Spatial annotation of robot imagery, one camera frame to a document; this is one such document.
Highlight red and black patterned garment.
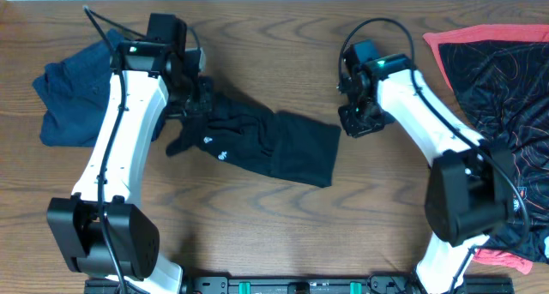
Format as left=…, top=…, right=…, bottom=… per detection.
left=424, top=24, right=548, bottom=274

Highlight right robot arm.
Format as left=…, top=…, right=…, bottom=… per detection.
left=338, top=40, right=515, bottom=293

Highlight folded navy blue shorts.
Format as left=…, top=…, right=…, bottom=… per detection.
left=33, top=41, right=112, bottom=147

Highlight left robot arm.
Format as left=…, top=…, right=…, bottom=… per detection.
left=46, top=13, right=214, bottom=293

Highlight black polo shirt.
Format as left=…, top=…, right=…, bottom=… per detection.
left=166, top=77, right=341, bottom=188

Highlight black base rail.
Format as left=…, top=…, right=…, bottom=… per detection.
left=83, top=274, right=515, bottom=294

